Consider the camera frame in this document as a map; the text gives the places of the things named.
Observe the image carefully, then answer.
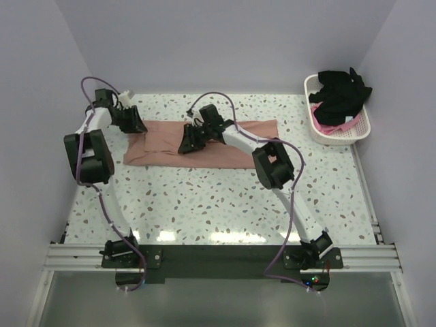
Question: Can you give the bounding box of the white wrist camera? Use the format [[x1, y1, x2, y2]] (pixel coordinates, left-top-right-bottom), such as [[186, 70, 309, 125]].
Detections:
[[186, 108, 201, 120], [118, 90, 134, 108]]

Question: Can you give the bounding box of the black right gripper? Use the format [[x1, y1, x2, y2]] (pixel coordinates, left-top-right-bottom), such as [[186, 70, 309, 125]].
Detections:
[[178, 123, 213, 154]]

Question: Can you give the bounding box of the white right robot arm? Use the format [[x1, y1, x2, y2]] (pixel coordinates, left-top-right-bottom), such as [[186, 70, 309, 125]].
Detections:
[[178, 104, 333, 268]]

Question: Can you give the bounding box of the salmon pink t shirt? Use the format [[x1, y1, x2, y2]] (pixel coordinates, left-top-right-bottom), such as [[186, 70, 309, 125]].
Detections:
[[123, 118, 279, 170]]

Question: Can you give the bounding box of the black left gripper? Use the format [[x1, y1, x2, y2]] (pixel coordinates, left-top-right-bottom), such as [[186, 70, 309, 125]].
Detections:
[[112, 105, 148, 134]]

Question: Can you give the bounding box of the bright pink garment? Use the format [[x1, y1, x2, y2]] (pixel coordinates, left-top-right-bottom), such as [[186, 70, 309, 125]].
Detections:
[[311, 102, 360, 136]]

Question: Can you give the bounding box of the black garment in basket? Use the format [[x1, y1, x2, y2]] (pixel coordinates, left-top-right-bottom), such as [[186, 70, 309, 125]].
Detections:
[[309, 67, 373, 126]]

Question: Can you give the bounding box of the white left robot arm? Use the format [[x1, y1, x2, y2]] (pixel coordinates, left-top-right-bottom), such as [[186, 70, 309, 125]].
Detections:
[[63, 89, 148, 267]]

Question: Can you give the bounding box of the white perforated laundry basket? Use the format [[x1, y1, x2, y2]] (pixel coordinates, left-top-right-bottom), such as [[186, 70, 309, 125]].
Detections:
[[304, 69, 372, 145]]

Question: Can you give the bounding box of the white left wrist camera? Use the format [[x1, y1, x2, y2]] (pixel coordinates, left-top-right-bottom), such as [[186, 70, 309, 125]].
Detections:
[[118, 90, 134, 108]]

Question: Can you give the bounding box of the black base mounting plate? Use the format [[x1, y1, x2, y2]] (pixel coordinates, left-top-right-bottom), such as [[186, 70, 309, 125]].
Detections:
[[100, 243, 344, 286]]

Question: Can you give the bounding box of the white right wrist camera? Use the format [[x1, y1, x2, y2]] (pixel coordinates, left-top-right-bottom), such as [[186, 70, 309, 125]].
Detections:
[[186, 108, 201, 120]]

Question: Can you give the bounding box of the aluminium front frame rail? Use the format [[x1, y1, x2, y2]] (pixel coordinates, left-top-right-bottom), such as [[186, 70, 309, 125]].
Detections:
[[43, 244, 402, 273]]

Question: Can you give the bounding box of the aluminium table edge rail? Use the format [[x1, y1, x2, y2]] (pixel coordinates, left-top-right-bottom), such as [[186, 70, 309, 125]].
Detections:
[[350, 144, 385, 245]]

